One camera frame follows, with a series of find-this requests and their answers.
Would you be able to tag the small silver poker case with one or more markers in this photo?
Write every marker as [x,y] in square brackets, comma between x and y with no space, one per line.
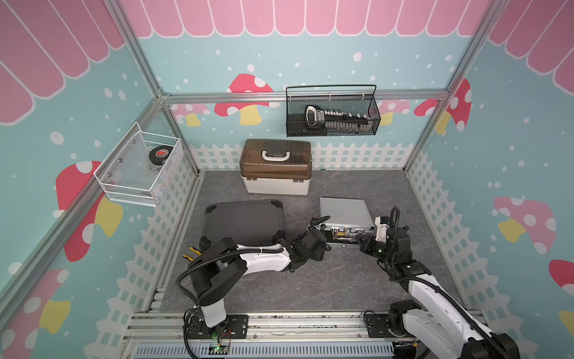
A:
[349,218]

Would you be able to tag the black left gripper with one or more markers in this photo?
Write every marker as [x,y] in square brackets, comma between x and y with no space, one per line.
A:
[319,253]

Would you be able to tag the yellow handled pliers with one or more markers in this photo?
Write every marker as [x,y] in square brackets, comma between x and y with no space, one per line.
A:
[193,256]

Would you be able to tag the large black poker case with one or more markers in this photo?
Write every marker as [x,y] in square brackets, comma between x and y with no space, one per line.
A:
[248,223]

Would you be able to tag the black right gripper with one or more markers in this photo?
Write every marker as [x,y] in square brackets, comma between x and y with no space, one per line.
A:
[366,246]

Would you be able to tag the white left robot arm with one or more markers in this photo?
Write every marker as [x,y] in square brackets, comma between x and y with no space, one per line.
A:
[211,276]

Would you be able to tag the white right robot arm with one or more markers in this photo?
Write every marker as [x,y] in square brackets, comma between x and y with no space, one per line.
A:
[431,315]

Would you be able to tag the black tape roll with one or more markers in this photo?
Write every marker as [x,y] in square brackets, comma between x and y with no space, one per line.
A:
[159,155]

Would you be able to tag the socket wrench set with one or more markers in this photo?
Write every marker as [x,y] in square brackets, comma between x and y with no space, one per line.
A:
[331,121]

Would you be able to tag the white wire wall basket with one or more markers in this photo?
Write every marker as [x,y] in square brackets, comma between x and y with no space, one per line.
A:
[127,175]

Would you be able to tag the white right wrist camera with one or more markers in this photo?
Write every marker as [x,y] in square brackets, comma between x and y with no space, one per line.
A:
[382,224]

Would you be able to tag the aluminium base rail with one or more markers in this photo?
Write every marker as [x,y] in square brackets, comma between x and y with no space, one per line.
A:
[268,335]

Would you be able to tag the black wire wall basket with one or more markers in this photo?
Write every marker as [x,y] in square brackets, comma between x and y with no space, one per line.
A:
[331,110]

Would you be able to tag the white and brown tackle box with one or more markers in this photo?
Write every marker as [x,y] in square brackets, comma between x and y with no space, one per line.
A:
[276,166]

